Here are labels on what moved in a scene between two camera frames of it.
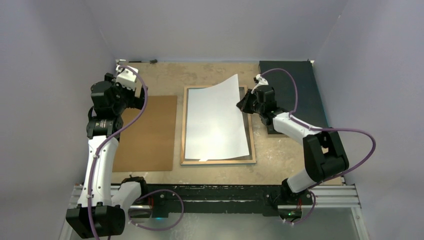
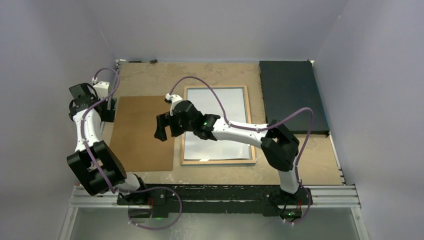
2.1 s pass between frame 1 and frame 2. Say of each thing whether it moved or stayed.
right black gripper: moved
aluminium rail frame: stayed
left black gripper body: moved
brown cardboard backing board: stayed
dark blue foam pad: stayed
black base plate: stayed
